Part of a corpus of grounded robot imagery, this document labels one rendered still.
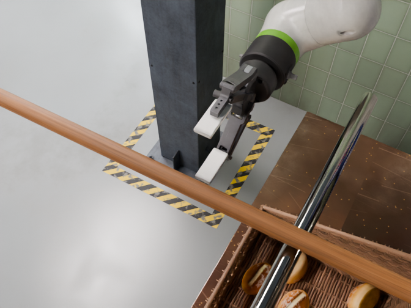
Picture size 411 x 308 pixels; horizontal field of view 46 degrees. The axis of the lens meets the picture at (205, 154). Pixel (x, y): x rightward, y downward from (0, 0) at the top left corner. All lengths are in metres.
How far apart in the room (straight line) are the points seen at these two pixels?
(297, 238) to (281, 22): 0.42
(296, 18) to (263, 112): 1.49
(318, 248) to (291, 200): 0.76
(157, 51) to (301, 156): 0.60
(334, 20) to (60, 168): 1.65
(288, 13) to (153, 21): 0.74
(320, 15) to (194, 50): 0.74
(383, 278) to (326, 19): 0.44
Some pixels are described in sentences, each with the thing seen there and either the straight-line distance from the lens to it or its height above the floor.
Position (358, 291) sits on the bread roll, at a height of 0.65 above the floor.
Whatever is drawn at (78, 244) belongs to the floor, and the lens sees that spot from 2.08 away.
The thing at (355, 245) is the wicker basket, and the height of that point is 0.77.
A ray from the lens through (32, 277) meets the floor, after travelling 2.08.
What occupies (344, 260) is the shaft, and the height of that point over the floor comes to 1.21.
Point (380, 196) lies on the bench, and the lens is 1.54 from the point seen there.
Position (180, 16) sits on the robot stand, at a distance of 1.52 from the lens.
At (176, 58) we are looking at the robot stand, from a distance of 1.65.
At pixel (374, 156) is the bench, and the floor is 0.58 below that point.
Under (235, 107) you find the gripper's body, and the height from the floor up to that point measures 1.20.
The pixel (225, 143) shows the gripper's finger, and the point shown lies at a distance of 0.87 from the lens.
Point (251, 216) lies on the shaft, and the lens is 0.72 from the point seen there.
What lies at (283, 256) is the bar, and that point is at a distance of 0.74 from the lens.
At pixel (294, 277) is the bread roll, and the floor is 0.64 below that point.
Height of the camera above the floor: 1.85
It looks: 56 degrees down
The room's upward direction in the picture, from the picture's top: straight up
